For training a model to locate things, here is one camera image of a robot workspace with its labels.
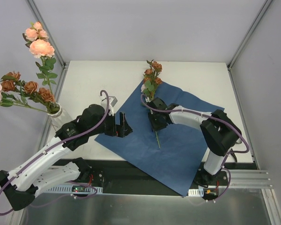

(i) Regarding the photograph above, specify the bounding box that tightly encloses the aluminium front rail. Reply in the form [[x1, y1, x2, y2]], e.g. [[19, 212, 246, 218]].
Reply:
[[229, 170, 274, 189]]

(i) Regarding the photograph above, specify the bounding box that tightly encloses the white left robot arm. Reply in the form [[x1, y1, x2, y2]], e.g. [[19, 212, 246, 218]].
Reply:
[[0, 104, 133, 211]]

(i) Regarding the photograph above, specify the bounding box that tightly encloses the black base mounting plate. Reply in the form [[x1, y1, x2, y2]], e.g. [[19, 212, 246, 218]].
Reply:
[[35, 157, 228, 196]]

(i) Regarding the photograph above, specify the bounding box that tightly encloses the orange and pink flower bouquet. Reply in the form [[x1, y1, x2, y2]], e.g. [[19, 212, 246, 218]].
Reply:
[[140, 60, 164, 149]]

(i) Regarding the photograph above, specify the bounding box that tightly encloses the left aluminium frame post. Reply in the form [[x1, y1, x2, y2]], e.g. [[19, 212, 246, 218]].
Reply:
[[25, 0, 67, 68]]

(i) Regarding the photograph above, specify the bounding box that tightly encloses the white ribbed vase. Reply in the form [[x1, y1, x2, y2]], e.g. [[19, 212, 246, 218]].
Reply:
[[47, 103, 73, 131]]

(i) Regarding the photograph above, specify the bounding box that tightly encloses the right white cable duct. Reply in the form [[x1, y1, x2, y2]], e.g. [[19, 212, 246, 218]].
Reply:
[[188, 187, 204, 197]]

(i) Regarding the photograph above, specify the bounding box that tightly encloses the blue wrapping paper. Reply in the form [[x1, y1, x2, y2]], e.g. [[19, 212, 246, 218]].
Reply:
[[94, 81, 225, 197]]

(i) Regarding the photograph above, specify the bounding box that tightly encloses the peach peony flower stem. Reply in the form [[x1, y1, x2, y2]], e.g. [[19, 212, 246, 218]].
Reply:
[[22, 22, 58, 94]]

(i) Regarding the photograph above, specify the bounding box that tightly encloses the right aluminium table rail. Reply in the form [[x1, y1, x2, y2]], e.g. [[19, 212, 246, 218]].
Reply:
[[227, 67, 259, 169]]

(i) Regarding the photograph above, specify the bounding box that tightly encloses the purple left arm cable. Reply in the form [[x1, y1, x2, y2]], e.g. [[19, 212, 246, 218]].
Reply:
[[0, 90, 111, 216]]

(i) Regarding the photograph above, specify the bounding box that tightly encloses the aluminium frame post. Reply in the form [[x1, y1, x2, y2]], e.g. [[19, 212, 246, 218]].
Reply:
[[25, 0, 67, 68], [227, 0, 274, 71]]

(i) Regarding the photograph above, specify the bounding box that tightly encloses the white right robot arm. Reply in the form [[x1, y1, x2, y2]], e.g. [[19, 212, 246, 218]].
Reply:
[[146, 97, 242, 188]]

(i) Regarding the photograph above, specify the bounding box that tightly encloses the left white cable duct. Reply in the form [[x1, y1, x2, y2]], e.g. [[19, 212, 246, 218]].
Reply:
[[44, 184, 103, 195]]

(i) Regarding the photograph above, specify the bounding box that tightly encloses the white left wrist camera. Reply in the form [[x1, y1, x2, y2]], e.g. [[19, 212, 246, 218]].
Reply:
[[100, 96, 118, 116]]

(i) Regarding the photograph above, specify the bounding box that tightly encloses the white cable duct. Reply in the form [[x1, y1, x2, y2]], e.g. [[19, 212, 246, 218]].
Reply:
[[188, 187, 204, 197], [44, 184, 103, 195]]

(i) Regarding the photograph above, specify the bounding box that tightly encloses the right aluminium frame post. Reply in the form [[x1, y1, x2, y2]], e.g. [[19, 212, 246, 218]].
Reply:
[[227, 0, 274, 71]]

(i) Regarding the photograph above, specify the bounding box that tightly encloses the large orange rose stem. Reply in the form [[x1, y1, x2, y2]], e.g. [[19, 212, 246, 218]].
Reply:
[[0, 72, 60, 114]]

